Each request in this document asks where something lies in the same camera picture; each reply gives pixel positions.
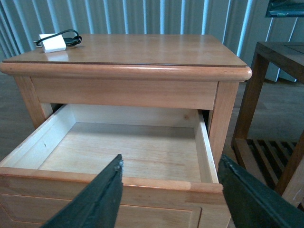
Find dark object on side table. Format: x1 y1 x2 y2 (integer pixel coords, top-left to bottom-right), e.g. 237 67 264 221
265 0 304 18

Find wooden drawer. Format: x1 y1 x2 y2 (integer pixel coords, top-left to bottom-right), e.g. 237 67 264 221
0 104 231 228

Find grey pleated curtain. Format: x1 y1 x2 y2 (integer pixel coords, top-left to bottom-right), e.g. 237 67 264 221
0 0 304 61

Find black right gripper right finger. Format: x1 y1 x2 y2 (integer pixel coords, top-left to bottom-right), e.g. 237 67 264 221
218 154 304 228

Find white charger with black cable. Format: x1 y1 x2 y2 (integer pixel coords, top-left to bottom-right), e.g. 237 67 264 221
34 29 82 53

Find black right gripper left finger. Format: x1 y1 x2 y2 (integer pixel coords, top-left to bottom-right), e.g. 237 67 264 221
42 154 124 228

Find light wooden nightstand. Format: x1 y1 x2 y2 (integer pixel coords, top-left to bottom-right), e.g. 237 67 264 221
0 33 253 228

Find dark wooden side table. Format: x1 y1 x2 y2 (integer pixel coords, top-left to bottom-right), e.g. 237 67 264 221
231 42 304 208

